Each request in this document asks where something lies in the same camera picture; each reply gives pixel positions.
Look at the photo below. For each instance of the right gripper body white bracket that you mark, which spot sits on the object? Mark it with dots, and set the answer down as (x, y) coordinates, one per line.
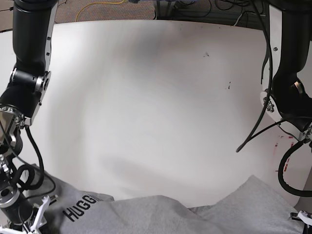
(39, 221)

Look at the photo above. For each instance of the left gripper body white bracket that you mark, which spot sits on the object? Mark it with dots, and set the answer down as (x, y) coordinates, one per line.
(302, 216)

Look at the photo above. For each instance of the grey t-shirt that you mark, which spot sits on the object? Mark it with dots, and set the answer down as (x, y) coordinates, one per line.
(254, 208)

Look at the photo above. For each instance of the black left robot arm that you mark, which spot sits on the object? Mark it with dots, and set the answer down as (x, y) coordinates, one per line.
(288, 32)

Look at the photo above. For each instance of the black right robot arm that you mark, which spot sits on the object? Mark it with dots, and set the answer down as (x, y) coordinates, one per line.
(33, 22)

